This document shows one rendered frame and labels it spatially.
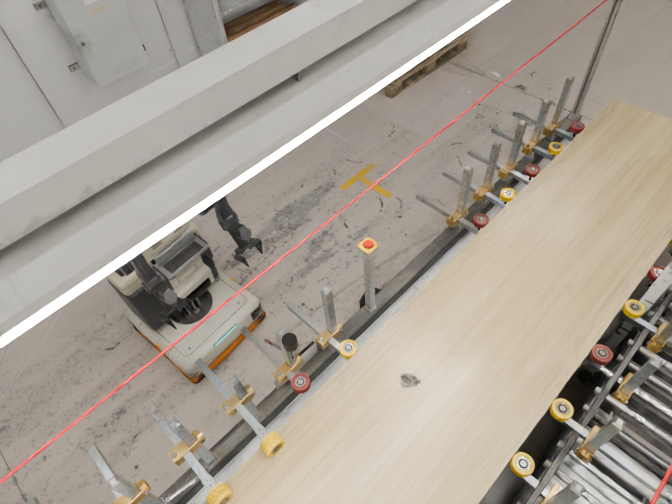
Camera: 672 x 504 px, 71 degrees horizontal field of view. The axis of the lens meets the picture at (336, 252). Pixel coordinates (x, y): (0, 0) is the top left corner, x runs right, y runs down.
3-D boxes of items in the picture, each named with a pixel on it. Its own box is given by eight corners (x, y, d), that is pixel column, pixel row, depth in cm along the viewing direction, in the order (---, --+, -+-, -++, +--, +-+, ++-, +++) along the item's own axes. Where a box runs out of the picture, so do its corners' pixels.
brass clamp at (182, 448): (171, 455, 183) (166, 452, 179) (199, 430, 188) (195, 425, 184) (179, 467, 180) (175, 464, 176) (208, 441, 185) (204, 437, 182)
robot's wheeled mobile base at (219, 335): (134, 330, 323) (118, 311, 303) (205, 269, 350) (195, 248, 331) (197, 389, 293) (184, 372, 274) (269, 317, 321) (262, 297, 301)
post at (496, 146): (477, 206, 284) (492, 142, 247) (481, 203, 286) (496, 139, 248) (482, 209, 283) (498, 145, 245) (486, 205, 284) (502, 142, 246)
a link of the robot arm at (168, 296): (155, 269, 202) (139, 282, 198) (167, 274, 193) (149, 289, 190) (172, 288, 208) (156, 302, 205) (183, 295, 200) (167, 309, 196)
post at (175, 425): (205, 460, 204) (166, 423, 166) (212, 454, 205) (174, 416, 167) (210, 466, 202) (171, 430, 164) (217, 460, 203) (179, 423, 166)
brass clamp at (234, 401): (222, 409, 193) (219, 404, 189) (248, 385, 198) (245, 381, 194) (231, 419, 190) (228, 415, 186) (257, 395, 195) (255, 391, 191)
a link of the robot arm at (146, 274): (116, 204, 171) (89, 223, 166) (125, 211, 169) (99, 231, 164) (159, 272, 205) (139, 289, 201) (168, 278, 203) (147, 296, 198)
